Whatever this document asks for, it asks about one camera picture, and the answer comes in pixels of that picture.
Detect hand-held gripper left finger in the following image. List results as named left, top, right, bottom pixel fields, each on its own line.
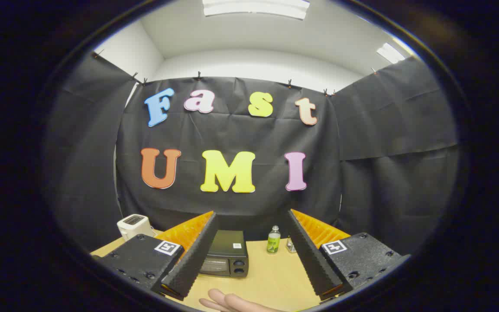
left=91, top=211, right=219, bottom=301

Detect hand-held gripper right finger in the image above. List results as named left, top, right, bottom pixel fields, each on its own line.
left=285, top=209, right=410, bottom=301

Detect black toaster oven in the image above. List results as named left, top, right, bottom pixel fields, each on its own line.
left=198, top=230, right=249, bottom=278

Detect white pop-up toaster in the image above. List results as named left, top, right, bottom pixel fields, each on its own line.
left=117, top=214, right=155, bottom=241

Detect green label clear bottle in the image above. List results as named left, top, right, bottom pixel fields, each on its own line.
left=267, top=225, right=281, bottom=254

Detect black backdrop cloth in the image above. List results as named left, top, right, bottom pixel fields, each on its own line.
left=44, top=52, right=460, bottom=256

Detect small ceiling light panel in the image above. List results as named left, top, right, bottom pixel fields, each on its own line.
left=376, top=42, right=406, bottom=64

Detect large ceiling light panel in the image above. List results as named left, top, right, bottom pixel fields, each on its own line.
left=202, top=0, right=310, bottom=20

